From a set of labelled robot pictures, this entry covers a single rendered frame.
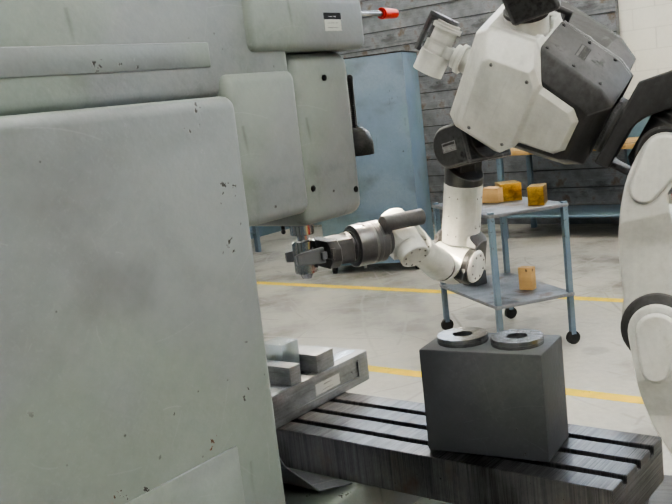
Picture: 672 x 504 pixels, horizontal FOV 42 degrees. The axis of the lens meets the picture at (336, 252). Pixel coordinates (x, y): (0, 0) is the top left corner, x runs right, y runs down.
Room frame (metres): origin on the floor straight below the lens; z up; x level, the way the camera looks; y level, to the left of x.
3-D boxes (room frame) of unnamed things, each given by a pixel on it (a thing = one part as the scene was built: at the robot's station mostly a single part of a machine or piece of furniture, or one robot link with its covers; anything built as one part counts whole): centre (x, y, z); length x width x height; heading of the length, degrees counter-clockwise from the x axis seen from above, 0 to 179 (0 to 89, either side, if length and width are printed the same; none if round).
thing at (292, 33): (1.73, 0.09, 1.68); 0.34 x 0.24 x 0.10; 141
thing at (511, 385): (1.49, -0.25, 1.01); 0.22 x 0.12 x 0.20; 59
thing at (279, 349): (1.83, 0.14, 1.02); 0.06 x 0.05 x 0.06; 51
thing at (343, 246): (1.80, -0.02, 1.23); 0.13 x 0.12 x 0.10; 26
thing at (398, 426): (1.74, 0.03, 0.87); 1.24 x 0.23 x 0.08; 51
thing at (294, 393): (1.85, 0.12, 0.96); 0.35 x 0.15 x 0.11; 141
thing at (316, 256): (1.74, 0.05, 1.24); 0.06 x 0.02 x 0.03; 116
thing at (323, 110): (1.76, 0.07, 1.47); 0.21 x 0.19 x 0.32; 51
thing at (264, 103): (1.61, 0.19, 1.47); 0.24 x 0.19 x 0.26; 51
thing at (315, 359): (1.87, 0.11, 1.00); 0.15 x 0.06 x 0.04; 51
